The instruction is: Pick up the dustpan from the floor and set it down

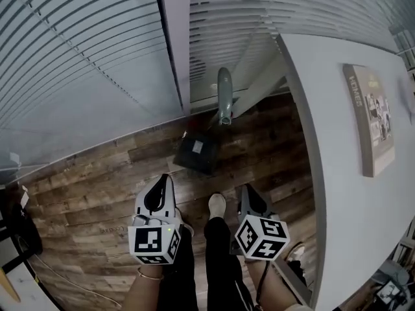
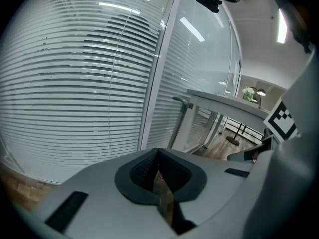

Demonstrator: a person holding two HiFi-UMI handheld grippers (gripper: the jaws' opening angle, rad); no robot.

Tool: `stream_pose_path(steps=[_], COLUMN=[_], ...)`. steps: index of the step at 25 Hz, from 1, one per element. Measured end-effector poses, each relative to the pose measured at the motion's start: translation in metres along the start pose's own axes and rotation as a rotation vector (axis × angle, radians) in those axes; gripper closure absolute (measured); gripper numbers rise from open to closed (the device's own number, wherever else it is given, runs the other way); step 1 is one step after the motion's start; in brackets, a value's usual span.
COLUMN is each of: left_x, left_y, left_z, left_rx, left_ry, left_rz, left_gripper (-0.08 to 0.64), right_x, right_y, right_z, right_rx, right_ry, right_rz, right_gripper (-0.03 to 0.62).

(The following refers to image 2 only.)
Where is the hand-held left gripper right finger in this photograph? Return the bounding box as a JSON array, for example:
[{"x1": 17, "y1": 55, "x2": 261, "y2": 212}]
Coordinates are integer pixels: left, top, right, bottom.
[{"x1": 159, "y1": 147, "x2": 257, "y2": 239}]

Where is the grey partition post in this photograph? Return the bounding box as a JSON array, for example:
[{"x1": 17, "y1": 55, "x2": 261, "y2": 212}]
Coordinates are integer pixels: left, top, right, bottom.
[{"x1": 137, "y1": 0, "x2": 186, "y2": 150}]

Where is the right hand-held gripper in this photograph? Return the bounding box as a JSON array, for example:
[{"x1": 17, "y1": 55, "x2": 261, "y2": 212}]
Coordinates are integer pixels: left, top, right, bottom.
[{"x1": 227, "y1": 48, "x2": 319, "y2": 162}]

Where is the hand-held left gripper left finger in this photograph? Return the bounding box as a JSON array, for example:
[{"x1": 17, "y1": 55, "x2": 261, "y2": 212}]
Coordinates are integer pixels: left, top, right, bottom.
[{"x1": 24, "y1": 147, "x2": 175, "y2": 239}]

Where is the ceiling light panel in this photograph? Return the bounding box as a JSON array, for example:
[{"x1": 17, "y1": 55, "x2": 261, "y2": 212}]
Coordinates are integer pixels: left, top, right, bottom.
[{"x1": 278, "y1": 8, "x2": 287, "y2": 44}]

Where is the white flower bunch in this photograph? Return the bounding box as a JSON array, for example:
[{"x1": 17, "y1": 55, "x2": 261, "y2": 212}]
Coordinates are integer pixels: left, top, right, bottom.
[{"x1": 242, "y1": 86, "x2": 257, "y2": 102}]

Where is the white slatted window blind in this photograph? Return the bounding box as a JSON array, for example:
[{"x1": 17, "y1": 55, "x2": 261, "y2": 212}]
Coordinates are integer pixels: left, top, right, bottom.
[
  {"x1": 147, "y1": 8, "x2": 242, "y2": 151},
  {"x1": 0, "y1": 0, "x2": 175, "y2": 184}
]

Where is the black stand with round base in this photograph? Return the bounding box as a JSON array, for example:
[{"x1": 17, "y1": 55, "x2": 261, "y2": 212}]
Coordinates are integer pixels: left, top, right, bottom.
[{"x1": 225, "y1": 123, "x2": 247, "y2": 146}]

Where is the white square table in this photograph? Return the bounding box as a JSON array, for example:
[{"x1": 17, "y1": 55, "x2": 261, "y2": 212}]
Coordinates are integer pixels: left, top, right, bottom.
[{"x1": 186, "y1": 88, "x2": 272, "y2": 149}]

